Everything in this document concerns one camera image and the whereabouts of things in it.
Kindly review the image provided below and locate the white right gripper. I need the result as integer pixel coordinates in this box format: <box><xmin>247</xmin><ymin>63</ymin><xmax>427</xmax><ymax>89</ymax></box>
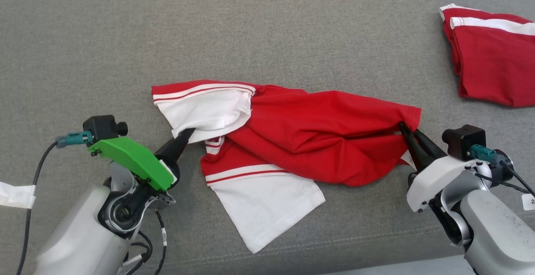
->
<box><xmin>399</xmin><ymin>122</ymin><xmax>492</xmax><ymax>213</ymax></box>

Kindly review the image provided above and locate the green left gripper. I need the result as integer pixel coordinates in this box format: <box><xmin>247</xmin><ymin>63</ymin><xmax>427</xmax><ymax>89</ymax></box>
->
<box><xmin>88</xmin><ymin>128</ymin><xmax>196</xmax><ymax>192</ymax></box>

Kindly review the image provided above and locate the red white numbered jersey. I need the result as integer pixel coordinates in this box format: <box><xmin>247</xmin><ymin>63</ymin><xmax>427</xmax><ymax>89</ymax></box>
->
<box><xmin>151</xmin><ymin>79</ymin><xmax>422</xmax><ymax>254</ymax></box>

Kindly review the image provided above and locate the red shorts white stripe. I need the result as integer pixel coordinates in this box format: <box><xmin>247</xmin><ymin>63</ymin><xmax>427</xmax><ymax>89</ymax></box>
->
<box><xmin>439</xmin><ymin>3</ymin><xmax>535</xmax><ymax>108</ymax></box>

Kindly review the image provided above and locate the white tape label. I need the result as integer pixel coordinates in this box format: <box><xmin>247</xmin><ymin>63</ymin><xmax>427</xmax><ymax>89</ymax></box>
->
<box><xmin>0</xmin><ymin>182</ymin><xmax>36</xmax><ymax>209</ymax></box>

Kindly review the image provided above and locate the grey fabric sofa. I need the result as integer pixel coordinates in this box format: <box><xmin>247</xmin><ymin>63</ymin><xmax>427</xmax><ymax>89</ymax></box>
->
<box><xmin>0</xmin><ymin>0</ymin><xmax>535</xmax><ymax>275</ymax></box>

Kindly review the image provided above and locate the right black cable teal plug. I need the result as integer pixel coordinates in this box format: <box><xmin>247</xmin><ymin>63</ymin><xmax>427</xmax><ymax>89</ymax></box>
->
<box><xmin>468</xmin><ymin>145</ymin><xmax>535</xmax><ymax>197</ymax></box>

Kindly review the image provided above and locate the black cable teal plug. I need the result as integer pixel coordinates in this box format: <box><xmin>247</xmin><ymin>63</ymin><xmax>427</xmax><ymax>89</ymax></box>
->
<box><xmin>468</xmin><ymin>145</ymin><xmax>535</xmax><ymax>197</ymax></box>
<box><xmin>16</xmin><ymin>131</ymin><xmax>93</xmax><ymax>275</ymax></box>

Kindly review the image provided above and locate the left black cable teal plug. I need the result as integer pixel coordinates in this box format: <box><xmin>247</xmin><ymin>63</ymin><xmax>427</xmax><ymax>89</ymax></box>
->
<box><xmin>16</xmin><ymin>131</ymin><xmax>93</xmax><ymax>275</ymax></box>

